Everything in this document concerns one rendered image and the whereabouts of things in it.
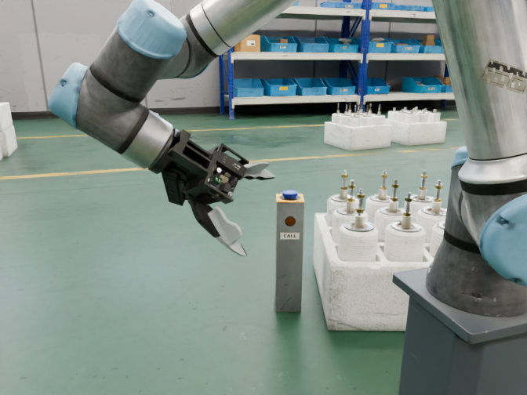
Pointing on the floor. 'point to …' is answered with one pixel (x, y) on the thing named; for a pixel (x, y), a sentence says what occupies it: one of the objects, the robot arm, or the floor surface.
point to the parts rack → (365, 15)
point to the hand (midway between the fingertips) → (259, 215)
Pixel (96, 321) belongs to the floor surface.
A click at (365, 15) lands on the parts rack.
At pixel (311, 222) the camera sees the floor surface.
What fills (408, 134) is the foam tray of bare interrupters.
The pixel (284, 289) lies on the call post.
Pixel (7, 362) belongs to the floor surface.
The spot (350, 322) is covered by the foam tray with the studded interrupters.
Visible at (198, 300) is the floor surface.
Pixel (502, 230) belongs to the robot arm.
